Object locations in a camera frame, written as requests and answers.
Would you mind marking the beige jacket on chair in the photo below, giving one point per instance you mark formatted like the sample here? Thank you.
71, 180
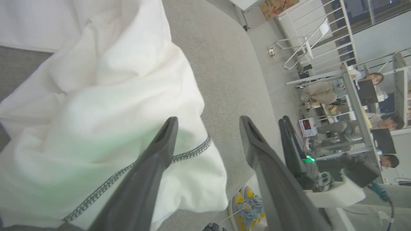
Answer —
319, 92

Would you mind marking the white device with red display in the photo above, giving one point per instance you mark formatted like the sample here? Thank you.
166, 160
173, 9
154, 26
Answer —
307, 126

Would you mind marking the black computer monitor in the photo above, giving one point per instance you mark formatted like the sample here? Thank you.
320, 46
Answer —
367, 92
383, 141

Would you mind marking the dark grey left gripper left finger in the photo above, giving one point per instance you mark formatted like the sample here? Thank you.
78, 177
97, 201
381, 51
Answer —
141, 189

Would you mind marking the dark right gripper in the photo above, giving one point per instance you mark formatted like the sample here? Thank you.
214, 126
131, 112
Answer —
316, 176

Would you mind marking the yellow and grey patterned shoe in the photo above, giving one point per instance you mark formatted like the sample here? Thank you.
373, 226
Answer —
239, 208
255, 203

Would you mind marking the white metal railing rack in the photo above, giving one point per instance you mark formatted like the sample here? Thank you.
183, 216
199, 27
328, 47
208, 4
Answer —
316, 35

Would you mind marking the seated person with short hair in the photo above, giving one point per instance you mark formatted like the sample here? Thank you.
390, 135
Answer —
392, 122
390, 161

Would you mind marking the white floor power socket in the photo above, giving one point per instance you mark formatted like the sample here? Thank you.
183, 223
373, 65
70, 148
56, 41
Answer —
271, 51

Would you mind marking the white garment with grey stitching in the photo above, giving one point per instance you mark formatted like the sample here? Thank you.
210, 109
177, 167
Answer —
106, 106

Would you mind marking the grey office desk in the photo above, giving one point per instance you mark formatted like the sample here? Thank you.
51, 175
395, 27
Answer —
358, 109

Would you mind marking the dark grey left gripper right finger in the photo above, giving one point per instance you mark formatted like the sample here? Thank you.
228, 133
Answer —
276, 192

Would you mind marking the brown cardboard box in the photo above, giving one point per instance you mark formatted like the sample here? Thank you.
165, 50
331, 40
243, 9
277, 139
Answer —
277, 7

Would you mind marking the seated person with long hair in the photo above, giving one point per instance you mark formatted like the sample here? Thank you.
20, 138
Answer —
376, 78

